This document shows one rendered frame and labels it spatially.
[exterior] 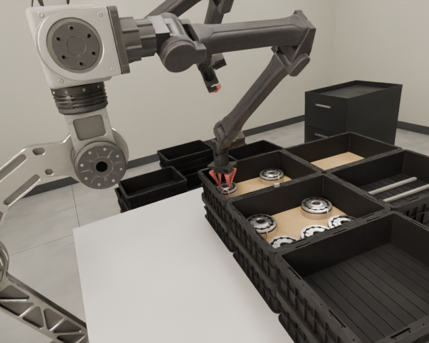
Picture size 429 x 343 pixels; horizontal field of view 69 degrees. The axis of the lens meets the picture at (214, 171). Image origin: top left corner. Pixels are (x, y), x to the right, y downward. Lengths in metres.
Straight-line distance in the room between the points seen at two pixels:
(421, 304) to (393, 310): 0.07
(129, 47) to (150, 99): 3.26
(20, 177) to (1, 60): 2.77
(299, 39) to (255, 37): 0.14
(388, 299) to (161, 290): 0.65
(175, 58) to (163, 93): 3.25
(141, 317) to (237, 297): 0.29
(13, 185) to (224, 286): 0.70
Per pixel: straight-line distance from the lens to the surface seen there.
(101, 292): 1.17
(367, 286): 0.91
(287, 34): 0.87
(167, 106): 3.99
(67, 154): 1.04
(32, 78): 3.75
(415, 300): 0.91
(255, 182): 1.37
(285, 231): 1.06
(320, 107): 2.71
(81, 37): 0.65
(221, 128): 1.13
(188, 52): 0.71
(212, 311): 1.01
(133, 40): 0.67
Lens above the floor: 1.45
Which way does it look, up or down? 24 degrees down
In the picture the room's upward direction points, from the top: 7 degrees counter-clockwise
